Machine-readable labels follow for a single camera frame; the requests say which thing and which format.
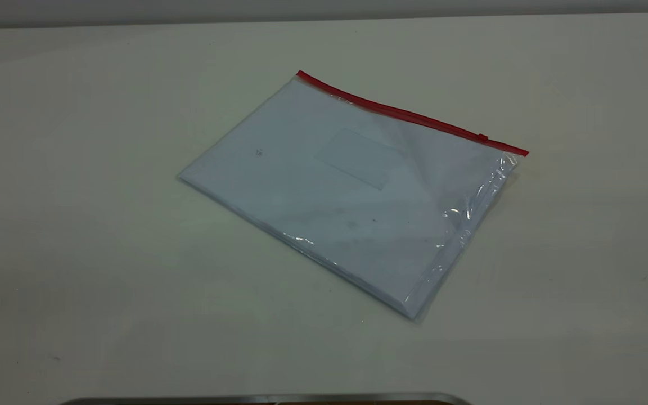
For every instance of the clear plastic zipper bag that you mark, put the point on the clear plastic zipper bag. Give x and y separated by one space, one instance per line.
358 202

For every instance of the silver metal edge strip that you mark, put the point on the silver metal edge strip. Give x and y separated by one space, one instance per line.
268 400

